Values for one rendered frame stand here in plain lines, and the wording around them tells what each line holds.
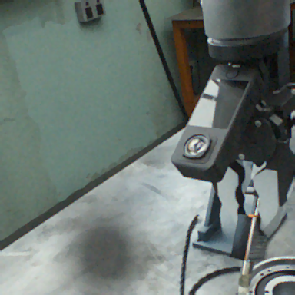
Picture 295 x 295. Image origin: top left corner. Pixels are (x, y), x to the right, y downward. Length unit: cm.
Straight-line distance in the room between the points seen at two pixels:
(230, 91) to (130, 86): 224
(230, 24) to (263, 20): 3
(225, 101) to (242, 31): 6
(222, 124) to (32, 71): 187
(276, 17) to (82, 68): 203
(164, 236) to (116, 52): 190
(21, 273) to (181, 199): 30
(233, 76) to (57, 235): 49
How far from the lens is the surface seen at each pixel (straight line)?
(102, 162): 257
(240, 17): 41
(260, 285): 60
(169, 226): 78
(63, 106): 235
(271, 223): 50
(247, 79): 43
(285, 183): 46
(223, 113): 41
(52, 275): 74
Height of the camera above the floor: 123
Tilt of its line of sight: 28 degrees down
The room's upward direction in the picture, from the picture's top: 10 degrees counter-clockwise
